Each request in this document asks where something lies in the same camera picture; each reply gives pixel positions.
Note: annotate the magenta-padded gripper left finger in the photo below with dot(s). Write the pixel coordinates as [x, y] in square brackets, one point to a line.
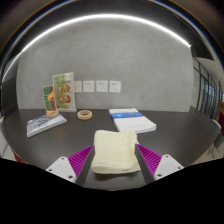
[71, 163]

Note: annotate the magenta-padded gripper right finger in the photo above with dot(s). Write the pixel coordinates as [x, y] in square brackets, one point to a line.
[156, 163]

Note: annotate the cream ribbed towel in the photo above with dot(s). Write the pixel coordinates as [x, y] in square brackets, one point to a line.
[115, 151]

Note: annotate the grey photo cover book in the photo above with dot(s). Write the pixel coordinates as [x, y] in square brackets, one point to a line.
[45, 125]

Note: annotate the white book with blue band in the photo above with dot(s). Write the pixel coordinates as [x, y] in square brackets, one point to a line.
[133, 121]

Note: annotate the beige tape roll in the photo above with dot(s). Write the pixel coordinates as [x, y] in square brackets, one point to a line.
[84, 115]

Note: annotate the acrylic sign on wooden base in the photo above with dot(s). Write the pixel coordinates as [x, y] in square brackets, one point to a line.
[50, 100]

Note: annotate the green food menu stand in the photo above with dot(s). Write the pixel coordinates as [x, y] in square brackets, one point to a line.
[65, 91]

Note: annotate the black-framed glass partition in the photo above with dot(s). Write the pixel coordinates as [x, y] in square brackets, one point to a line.
[206, 93]

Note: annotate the ceiling light strip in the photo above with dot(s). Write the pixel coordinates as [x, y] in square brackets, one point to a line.
[100, 16]

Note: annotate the white wall socket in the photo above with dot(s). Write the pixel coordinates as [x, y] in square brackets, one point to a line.
[102, 86]
[88, 86]
[115, 86]
[78, 86]

